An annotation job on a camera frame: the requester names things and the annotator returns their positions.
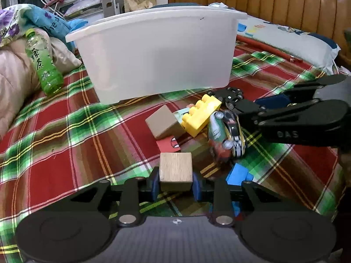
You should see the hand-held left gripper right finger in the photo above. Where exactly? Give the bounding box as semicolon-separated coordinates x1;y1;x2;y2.
192;171;278;226

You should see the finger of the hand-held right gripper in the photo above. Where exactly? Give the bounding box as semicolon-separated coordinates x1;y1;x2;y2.
235;99;322;132
254;75;347;110

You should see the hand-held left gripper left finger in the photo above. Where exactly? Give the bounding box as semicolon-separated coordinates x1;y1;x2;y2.
70;167;161;226

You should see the wooden cube block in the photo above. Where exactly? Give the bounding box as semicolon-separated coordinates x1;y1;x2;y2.
159;152;193;192

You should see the black yellow toy car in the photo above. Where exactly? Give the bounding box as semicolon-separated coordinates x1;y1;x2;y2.
222;111;248;158

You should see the white plastic container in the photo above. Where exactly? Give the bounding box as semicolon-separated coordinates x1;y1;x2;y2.
65;5;248;106

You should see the black wheeled toy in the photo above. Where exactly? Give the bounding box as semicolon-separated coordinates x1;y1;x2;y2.
207;86;245;109

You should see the green red toy vehicle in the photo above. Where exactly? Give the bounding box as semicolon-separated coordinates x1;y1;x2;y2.
207;112;233;165

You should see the red printed block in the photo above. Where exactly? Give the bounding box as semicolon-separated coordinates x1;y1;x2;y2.
156;135;182;154

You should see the yellow toy brick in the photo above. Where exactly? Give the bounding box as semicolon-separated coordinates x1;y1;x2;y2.
182;94;222;138

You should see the red tube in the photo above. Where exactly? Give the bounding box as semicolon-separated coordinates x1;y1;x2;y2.
236;34;304;63

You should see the brown wooden wedge block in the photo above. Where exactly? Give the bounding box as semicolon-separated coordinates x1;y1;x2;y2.
145;105;187;140

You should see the white printed pillow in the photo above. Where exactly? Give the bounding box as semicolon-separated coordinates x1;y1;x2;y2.
235;15;342;75

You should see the light blue block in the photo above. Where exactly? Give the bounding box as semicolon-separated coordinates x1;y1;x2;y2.
174;107;193;121

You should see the wooden headboard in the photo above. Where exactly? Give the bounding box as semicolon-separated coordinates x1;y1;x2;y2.
168;0;351;50

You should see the plaid blanket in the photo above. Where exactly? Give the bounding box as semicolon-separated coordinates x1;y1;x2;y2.
0;42;346;263

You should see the green tea bottle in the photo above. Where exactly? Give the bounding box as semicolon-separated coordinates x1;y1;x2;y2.
25;28;64;94

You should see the beige comforter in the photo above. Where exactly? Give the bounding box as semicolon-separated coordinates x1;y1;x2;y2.
0;36;83;141

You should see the blue printed cloth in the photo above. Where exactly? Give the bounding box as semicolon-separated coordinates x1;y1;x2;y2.
26;4;89;53

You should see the floral purple quilt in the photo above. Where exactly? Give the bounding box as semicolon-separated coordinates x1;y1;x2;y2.
0;4;42;48

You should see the grey metal frame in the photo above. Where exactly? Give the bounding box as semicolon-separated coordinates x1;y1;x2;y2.
102;0;125;18

